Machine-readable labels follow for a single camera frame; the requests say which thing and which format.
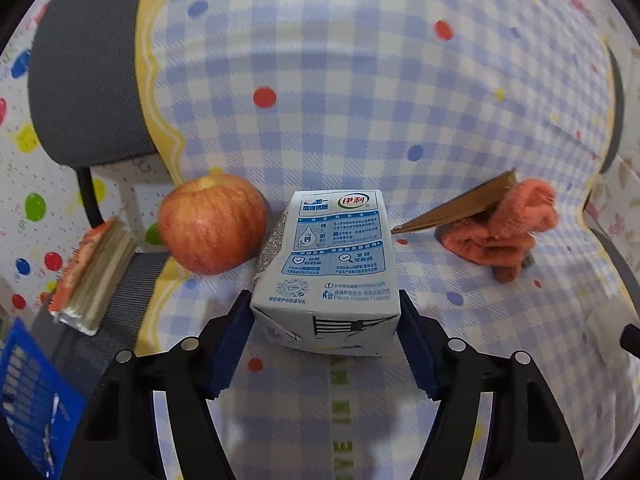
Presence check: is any floral print plastic sheet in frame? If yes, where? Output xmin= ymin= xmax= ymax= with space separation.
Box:
xmin=586 ymin=155 xmax=639 ymax=269

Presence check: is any blue plastic basket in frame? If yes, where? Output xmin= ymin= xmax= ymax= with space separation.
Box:
xmin=1 ymin=318 xmax=86 ymax=479

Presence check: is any grey office chair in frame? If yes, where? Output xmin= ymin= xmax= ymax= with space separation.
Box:
xmin=27 ymin=0 xmax=640 ymax=401

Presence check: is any stack of books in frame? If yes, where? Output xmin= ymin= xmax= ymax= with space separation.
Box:
xmin=47 ymin=217 xmax=137 ymax=336

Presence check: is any red apple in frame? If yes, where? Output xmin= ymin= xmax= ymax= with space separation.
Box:
xmin=157 ymin=174 xmax=270 ymax=275

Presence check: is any white blue milk carton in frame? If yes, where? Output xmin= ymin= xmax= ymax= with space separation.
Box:
xmin=250 ymin=190 xmax=400 ymax=356

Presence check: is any brown cardboard piece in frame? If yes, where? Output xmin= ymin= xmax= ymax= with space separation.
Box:
xmin=392 ymin=169 xmax=518 ymax=234

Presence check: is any balloon print plastic sheet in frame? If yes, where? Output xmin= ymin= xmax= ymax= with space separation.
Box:
xmin=1 ymin=2 xmax=171 ymax=324

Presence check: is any orange knitted cloth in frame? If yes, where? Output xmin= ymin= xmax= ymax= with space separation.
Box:
xmin=438 ymin=179 xmax=559 ymax=284

